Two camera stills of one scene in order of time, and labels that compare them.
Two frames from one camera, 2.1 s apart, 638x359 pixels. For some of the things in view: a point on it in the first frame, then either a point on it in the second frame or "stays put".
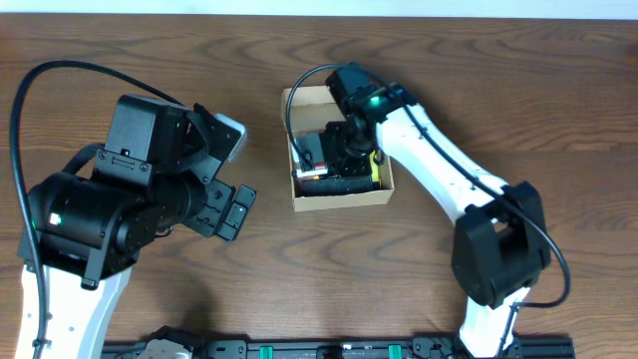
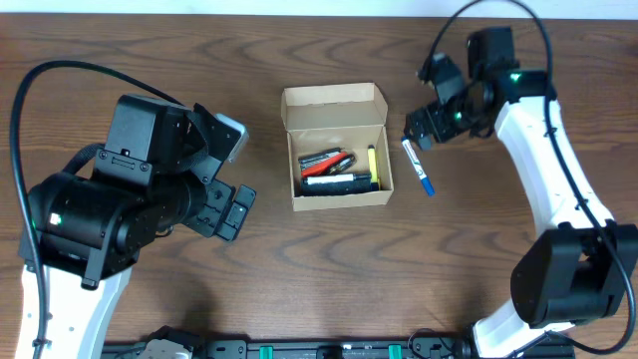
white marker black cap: (320, 169) -> (338, 178)
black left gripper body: (204, 214) stays put
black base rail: (440, 348) stays put
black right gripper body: (354, 159) -> (448, 118)
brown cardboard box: (306, 110) stays put
